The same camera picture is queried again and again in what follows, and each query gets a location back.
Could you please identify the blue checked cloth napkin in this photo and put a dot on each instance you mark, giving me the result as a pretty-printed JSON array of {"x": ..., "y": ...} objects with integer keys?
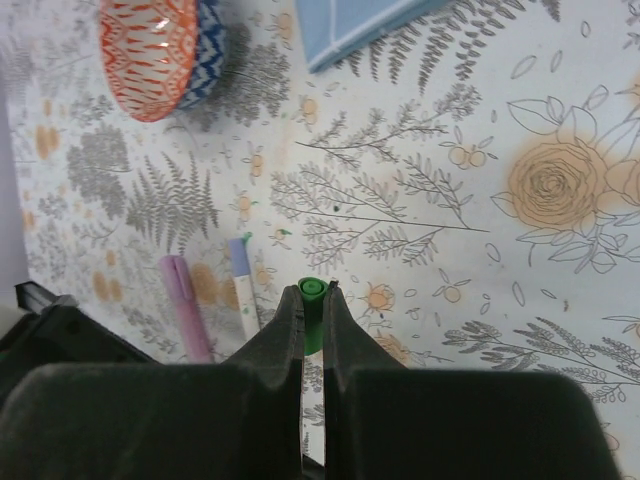
[{"x": 333, "y": 29}]

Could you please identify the green pen cap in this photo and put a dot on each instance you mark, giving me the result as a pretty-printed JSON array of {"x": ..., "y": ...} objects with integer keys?
[{"x": 313, "y": 292}]

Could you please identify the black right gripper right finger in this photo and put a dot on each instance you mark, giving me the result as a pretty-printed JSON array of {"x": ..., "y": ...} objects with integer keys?
[{"x": 386, "y": 421}]

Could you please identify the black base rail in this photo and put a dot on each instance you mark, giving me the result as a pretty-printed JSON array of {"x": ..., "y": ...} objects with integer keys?
[{"x": 56, "y": 330}]

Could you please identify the blue pen cap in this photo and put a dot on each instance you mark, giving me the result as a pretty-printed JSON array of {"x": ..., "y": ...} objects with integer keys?
[{"x": 238, "y": 257}]

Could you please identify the red patterned small bowl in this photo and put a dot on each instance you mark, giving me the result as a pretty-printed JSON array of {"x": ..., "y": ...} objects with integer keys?
[{"x": 162, "y": 57}]

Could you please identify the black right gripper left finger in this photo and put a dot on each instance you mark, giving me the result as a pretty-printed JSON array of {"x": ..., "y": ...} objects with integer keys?
[{"x": 239, "y": 419}]

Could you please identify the floral tablecloth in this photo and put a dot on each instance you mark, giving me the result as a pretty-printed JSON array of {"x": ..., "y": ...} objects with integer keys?
[{"x": 471, "y": 180}]

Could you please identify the white marker pen blue tip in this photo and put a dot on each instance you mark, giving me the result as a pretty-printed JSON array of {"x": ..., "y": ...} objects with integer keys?
[{"x": 247, "y": 306}]

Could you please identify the pink pen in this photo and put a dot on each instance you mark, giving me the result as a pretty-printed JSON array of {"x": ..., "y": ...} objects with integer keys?
[{"x": 179, "y": 287}]

